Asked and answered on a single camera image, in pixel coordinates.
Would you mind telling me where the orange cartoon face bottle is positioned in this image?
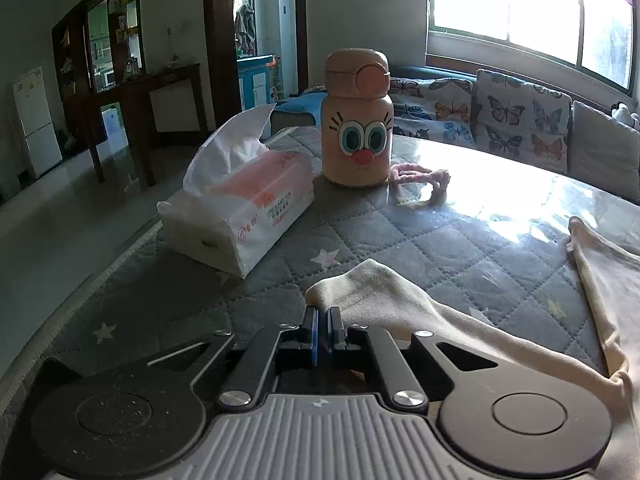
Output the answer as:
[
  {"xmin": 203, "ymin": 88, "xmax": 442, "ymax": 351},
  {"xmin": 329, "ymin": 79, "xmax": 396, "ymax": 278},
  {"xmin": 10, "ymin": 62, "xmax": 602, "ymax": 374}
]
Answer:
[{"xmin": 320, "ymin": 48, "xmax": 394, "ymax": 189}]

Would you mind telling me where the dark wooden cabinet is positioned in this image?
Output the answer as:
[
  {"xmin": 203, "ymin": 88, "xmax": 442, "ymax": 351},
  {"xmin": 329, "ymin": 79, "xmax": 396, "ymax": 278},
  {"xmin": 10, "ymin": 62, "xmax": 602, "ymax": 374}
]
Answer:
[{"xmin": 65, "ymin": 63, "xmax": 209, "ymax": 187}]

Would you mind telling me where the white plush toy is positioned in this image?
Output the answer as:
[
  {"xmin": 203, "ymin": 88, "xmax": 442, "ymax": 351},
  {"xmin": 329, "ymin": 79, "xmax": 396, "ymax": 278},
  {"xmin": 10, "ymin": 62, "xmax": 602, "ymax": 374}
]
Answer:
[{"xmin": 611, "ymin": 102, "xmax": 640, "ymax": 129}]

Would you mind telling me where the dark wooden shelf unit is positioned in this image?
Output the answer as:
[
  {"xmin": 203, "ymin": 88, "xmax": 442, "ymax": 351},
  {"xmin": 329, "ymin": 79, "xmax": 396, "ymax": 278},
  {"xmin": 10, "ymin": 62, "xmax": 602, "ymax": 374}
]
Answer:
[{"xmin": 51, "ymin": 0, "xmax": 146, "ymax": 96}]

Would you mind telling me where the window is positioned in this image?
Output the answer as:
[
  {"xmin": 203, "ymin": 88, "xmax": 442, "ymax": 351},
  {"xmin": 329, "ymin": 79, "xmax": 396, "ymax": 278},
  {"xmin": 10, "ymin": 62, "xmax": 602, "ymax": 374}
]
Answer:
[{"xmin": 426, "ymin": 0, "xmax": 638, "ymax": 92}]

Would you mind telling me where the blue storage cart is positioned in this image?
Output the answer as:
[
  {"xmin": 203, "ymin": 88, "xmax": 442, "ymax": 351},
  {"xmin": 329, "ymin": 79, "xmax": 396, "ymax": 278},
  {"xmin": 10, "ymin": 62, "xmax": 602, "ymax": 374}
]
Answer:
[{"xmin": 237, "ymin": 55, "xmax": 279, "ymax": 111}]

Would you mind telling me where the grey quilted star tablecloth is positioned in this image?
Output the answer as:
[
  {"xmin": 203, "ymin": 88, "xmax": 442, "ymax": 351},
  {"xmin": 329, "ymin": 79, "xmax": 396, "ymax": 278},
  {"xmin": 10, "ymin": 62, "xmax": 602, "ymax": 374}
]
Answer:
[{"xmin": 0, "ymin": 126, "xmax": 640, "ymax": 411}]

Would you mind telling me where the beige cloth garment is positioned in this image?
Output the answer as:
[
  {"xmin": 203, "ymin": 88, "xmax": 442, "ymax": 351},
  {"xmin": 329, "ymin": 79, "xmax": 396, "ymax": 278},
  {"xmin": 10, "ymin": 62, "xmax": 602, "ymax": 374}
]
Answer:
[{"xmin": 305, "ymin": 216, "xmax": 640, "ymax": 480}]

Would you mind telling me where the white tissue pack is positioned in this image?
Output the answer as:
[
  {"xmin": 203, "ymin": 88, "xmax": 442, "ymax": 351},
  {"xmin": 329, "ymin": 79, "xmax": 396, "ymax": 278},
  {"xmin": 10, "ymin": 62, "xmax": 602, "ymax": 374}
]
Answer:
[{"xmin": 156, "ymin": 103, "xmax": 315, "ymax": 279}]

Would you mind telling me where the butterfly print cushion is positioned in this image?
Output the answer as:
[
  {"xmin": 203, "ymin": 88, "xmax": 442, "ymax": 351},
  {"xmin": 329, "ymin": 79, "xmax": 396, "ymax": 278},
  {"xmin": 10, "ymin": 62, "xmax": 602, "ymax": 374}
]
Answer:
[
  {"xmin": 388, "ymin": 76, "xmax": 474, "ymax": 146},
  {"xmin": 471, "ymin": 68, "xmax": 573, "ymax": 175}
]

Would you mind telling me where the pink fuzzy strap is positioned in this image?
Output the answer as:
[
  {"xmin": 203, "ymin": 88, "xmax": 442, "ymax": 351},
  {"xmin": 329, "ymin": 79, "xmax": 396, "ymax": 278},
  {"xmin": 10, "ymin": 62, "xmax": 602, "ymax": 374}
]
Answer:
[{"xmin": 389, "ymin": 163, "xmax": 452, "ymax": 206}]

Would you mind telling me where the grey cushion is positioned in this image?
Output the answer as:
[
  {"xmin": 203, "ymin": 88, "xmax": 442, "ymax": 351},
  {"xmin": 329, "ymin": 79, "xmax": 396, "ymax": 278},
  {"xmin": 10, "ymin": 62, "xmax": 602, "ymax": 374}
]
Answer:
[{"xmin": 569, "ymin": 100, "xmax": 640, "ymax": 192}]

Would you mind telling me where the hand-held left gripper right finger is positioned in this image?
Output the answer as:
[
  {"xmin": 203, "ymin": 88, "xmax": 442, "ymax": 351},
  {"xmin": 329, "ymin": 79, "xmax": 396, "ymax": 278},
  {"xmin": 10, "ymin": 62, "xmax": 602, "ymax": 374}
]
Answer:
[{"xmin": 327, "ymin": 306, "xmax": 493, "ymax": 406}]

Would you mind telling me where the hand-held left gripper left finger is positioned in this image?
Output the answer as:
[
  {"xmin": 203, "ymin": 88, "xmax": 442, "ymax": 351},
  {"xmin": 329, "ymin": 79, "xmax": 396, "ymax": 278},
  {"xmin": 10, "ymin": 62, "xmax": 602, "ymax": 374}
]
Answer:
[{"xmin": 148, "ymin": 306, "xmax": 320, "ymax": 407}]

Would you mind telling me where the white refrigerator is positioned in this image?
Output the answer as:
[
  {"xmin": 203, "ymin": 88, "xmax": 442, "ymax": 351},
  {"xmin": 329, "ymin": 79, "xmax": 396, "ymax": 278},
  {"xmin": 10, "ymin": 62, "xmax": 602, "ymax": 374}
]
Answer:
[{"xmin": 12, "ymin": 66, "xmax": 64, "ymax": 179}]

